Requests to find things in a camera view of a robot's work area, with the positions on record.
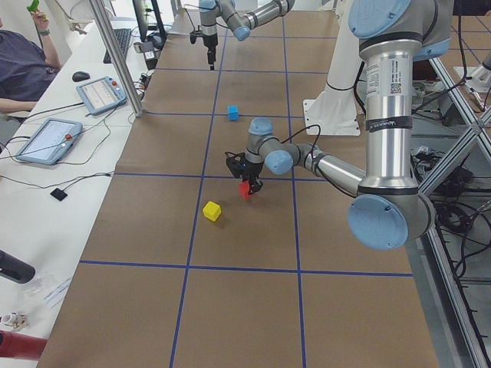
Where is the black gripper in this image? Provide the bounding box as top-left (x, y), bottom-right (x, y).
top-left (203, 34), bottom-right (218, 70)
top-left (239, 160), bottom-right (264, 196)

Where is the red block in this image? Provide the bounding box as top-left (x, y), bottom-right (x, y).
top-left (239, 182), bottom-right (254, 199)

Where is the blue block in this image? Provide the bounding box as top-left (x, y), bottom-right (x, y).
top-left (227, 105), bottom-right (239, 121)

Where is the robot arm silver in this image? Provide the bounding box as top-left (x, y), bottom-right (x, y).
top-left (226, 1), bottom-right (453, 250)
top-left (190, 0), bottom-right (295, 71)

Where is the yellow block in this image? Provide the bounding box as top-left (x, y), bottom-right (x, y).
top-left (203, 201), bottom-right (222, 222)

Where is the black monitor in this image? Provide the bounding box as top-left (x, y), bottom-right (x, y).
top-left (132, 0), bottom-right (167, 49)

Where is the black keyboard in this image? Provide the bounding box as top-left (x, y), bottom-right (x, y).
top-left (111, 28), bottom-right (132, 62)

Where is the far teach pendant tablet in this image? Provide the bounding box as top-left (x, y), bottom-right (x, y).
top-left (76, 76), bottom-right (127, 116)

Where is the teach pendant tablet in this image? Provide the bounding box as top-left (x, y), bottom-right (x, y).
top-left (15, 118), bottom-right (83, 166)
top-left (76, 76), bottom-right (127, 116)

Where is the black computer mouse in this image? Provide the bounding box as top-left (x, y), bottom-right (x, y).
top-left (72, 71), bottom-right (91, 83)

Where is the seated person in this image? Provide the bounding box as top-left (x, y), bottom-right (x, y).
top-left (0, 0), bottom-right (64, 123)

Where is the near teach pendant tablet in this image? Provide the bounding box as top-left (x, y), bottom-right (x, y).
top-left (15, 118), bottom-right (83, 166)

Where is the small black square pad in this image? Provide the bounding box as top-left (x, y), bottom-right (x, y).
top-left (50, 188), bottom-right (68, 202)

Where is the black cylinder bottle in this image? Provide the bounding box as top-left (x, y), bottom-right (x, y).
top-left (0, 251), bottom-right (35, 284)

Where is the red cylinder bottle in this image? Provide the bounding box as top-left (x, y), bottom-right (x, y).
top-left (1, 330), bottom-right (48, 360)

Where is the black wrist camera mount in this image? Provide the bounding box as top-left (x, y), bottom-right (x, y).
top-left (189, 30), bottom-right (203, 44)

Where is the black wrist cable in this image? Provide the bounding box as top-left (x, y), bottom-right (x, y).
top-left (278, 124), bottom-right (361, 200)

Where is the white pedestal column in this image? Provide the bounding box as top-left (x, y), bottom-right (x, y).
top-left (303, 1), bottom-right (361, 136)

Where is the aluminium frame post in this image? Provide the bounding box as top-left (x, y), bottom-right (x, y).
top-left (89, 0), bottom-right (143, 117)

